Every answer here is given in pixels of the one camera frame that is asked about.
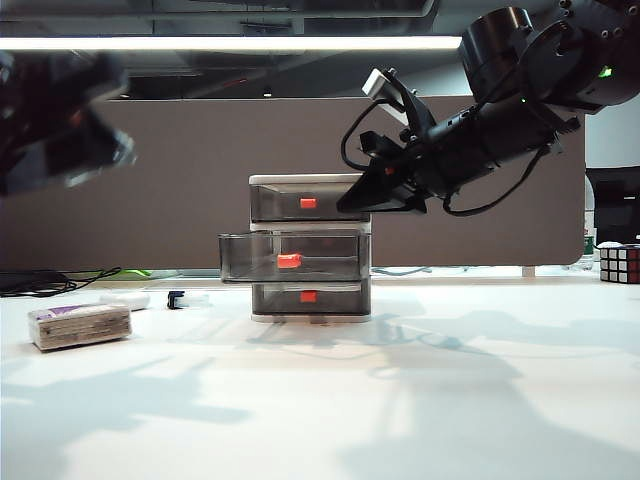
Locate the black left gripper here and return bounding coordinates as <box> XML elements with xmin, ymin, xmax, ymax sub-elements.
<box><xmin>0</xmin><ymin>52</ymin><xmax>137</xmax><ymax>196</ymax></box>

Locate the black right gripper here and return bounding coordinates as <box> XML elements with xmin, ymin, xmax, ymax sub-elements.
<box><xmin>335</xmin><ymin>97</ymin><xmax>566</xmax><ymax>216</ymax></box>

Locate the white three-drawer cabinet frame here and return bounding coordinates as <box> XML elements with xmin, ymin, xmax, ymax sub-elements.
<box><xmin>248</xmin><ymin>173</ymin><xmax>374</xmax><ymax>324</ymax></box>

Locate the smoky drawer with wavy line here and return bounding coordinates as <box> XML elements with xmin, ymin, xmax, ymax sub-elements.
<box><xmin>218</xmin><ymin>232</ymin><xmax>371</xmax><ymax>285</ymax></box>

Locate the napkin pack with purple print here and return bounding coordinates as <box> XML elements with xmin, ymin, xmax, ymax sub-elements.
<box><xmin>27</xmin><ymin>303</ymin><xmax>133</xmax><ymax>353</ymax></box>

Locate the smoky drawer with plain front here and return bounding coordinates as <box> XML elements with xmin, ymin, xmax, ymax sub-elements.
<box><xmin>250</xmin><ymin>183</ymin><xmax>371</xmax><ymax>223</ymax></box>

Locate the smoky drawer above cabinet base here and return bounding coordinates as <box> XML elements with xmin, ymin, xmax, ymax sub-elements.
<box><xmin>251</xmin><ymin>283</ymin><xmax>372</xmax><ymax>316</ymax></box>

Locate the brown desk partition panel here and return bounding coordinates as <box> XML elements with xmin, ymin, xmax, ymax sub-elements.
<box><xmin>0</xmin><ymin>95</ymin><xmax>587</xmax><ymax>274</ymax></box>

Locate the white earbud case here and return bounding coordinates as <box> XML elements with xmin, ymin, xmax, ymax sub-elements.
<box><xmin>99</xmin><ymin>292</ymin><xmax>152</xmax><ymax>312</ymax></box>

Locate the long ceiling light strip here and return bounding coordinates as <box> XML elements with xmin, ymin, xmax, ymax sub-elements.
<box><xmin>0</xmin><ymin>35</ymin><xmax>464</xmax><ymax>52</ymax></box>

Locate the black monitor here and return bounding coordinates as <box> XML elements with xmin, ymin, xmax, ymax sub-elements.
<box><xmin>585</xmin><ymin>167</ymin><xmax>640</xmax><ymax>246</ymax></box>

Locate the rubik's cube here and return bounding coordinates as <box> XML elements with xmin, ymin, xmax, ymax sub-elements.
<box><xmin>598</xmin><ymin>243</ymin><xmax>640</xmax><ymax>285</ymax></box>

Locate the black right camera cable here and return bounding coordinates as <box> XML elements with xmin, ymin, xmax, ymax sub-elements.
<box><xmin>341</xmin><ymin>99</ymin><xmax>382</xmax><ymax>169</ymax></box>

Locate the teal cable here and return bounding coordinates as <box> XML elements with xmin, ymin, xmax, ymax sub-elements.
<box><xmin>372</xmin><ymin>266</ymin><xmax>434</xmax><ymax>276</ymax></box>

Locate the black right gripper loop cable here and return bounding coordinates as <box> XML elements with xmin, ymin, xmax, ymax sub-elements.
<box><xmin>442</xmin><ymin>144</ymin><xmax>547</xmax><ymax>217</ymax></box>

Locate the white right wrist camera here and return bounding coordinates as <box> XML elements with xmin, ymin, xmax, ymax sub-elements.
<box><xmin>362</xmin><ymin>68</ymin><xmax>409</xmax><ymax>124</ymax></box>

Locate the black cable bundle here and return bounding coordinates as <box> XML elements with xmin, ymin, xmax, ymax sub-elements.
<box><xmin>0</xmin><ymin>268</ymin><xmax>124</xmax><ymax>299</ymax></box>

